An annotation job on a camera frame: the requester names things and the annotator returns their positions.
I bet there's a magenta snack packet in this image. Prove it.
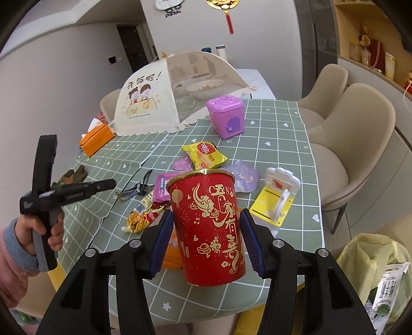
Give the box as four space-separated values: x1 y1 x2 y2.
154 172 181 204

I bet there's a dark glass cabinet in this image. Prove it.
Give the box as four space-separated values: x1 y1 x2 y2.
309 0 338 98

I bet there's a yellow cushion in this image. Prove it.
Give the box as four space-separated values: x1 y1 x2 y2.
48 267 65 291
236 283 307 335

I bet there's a wooden wall shelf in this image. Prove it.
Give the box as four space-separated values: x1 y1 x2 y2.
333 0 412 94

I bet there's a mesh food cover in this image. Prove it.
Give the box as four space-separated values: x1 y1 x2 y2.
113 53 252 136

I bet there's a yellow snack packet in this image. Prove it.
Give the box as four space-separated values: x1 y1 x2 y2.
182 142 229 171

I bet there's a person's left hand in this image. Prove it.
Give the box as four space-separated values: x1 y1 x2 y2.
14 217 65 255

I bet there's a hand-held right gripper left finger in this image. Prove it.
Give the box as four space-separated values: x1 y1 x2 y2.
36 209 174 335

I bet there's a yellow white toy chair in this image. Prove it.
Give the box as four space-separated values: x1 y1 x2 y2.
249 167 303 228

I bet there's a white yellow cup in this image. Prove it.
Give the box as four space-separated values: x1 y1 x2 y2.
384 53 396 80

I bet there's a dark red gift bag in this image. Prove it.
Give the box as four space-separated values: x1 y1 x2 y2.
359 27 386 70

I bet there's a dark twisted wrapper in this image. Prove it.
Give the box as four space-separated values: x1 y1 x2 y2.
116 169 154 202

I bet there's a lilac snack wrapper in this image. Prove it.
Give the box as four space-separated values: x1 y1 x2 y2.
173 155 194 172
222 159 261 194

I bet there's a green checked tablecloth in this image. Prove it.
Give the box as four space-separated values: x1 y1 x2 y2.
59 98 324 326

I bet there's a red paper cup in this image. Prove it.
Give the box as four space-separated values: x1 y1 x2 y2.
166 170 247 287

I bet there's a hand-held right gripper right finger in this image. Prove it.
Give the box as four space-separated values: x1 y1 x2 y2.
240 209 375 335

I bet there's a dark door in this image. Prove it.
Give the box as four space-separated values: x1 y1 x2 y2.
116 24 155 75

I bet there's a green checked placemat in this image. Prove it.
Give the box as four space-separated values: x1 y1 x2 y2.
61 167 155 258

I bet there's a purple toy bin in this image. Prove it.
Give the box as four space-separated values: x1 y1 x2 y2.
206 95 244 140

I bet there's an orange snack packet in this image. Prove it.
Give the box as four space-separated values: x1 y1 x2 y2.
161 230 185 270

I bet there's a red gold hanging ornament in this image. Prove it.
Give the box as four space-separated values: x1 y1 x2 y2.
206 0 241 35

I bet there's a gold red snack packet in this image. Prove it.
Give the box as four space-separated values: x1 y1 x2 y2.
124 190 171 234

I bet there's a patterned knit glove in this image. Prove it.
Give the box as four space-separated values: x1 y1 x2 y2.
51 165 88 188

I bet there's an orange tissue box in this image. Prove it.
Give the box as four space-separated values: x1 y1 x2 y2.
80 118 116 158

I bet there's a bin with yellow bag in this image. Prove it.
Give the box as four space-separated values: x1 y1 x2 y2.
336 233 412 326

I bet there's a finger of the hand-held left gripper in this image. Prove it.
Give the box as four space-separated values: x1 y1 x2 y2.
51 179 117 204

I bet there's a panda wall clock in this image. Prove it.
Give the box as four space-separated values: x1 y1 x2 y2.
155 0 184 17

